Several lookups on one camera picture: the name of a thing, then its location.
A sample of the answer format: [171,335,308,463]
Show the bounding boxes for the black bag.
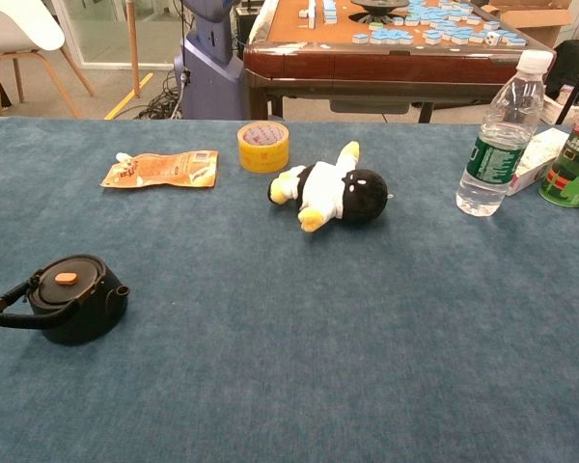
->
[544,39,579,100]

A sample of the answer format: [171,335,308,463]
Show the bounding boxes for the wooden pole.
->
[124,0,142,99]

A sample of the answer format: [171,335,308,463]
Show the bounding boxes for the orange snack pouch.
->
[99,150,220,190]

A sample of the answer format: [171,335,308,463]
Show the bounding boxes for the blue table cloth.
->
[0,117,579,463]

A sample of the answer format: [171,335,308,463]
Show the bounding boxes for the black white penguin plush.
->
[267,140,395,234]

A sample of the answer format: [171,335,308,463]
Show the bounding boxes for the black tripod leg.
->
[554,71,579,125]

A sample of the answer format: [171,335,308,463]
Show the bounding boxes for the purple-blue robot base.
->
[173,0,246,121]

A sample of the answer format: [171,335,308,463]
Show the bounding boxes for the black mahjong table centre console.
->
[349,0,409,24]

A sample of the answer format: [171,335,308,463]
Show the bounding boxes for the black cast iron teapot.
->
[0,254,131,346]

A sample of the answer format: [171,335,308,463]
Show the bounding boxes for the clear plastic water bottle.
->
[455,48,555,218]

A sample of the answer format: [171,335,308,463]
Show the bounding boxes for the black floor cables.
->
[137,67,194,121]

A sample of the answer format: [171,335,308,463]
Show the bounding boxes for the white chair wooden legs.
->
[0,0,96,120]

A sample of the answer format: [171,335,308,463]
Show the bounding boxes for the white paper carton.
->
[506,125,573,197]

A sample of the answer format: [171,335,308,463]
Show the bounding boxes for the yellow packing tape roll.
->
[236,121,290,174]

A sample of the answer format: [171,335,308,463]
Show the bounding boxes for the white box with printed items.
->
[542,84,579,125]

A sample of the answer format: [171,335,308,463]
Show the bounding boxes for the brown mahjong table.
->
[243,0,559,124]

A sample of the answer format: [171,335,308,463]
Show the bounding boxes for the green Pringles can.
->
[538,89,579,209]

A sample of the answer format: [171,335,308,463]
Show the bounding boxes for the cardboard box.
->
[480,0,574,49]

